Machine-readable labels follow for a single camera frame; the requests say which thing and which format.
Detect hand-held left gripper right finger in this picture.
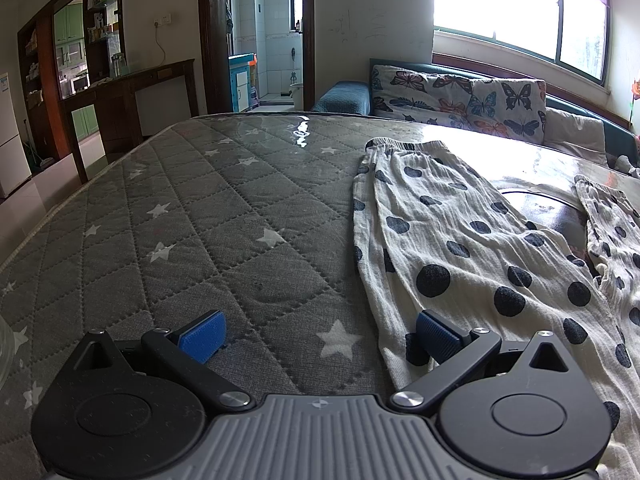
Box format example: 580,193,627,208
391,310,576,413

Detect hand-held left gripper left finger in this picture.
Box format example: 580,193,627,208
65,310,251,409

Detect white polka dot pants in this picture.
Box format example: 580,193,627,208
352,137,640,480

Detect grey star quilted table mat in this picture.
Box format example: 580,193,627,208
0,111,501,471

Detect broom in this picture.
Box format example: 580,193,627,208
22,119,57,170

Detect butterfly print cushion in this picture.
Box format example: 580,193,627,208
371,62,547,143

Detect white pillow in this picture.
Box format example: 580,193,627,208
542,107,608,161

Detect blue bathroom cabinet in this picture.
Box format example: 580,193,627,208
229,52,258,113

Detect dark wooden console table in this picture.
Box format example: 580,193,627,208
60,58,201,183

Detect teal sofa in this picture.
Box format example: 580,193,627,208
370,57,640,171

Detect white refrigerator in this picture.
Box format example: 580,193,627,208
0,72,33,198

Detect window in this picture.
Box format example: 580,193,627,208
432,0,613,83

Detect dark wooden door frame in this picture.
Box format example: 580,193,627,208
197,0,316,113

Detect dark wooden wall cabinet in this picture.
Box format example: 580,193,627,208
17,0,126,161

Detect wall outlet with cord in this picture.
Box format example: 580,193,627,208
153,13,173,70

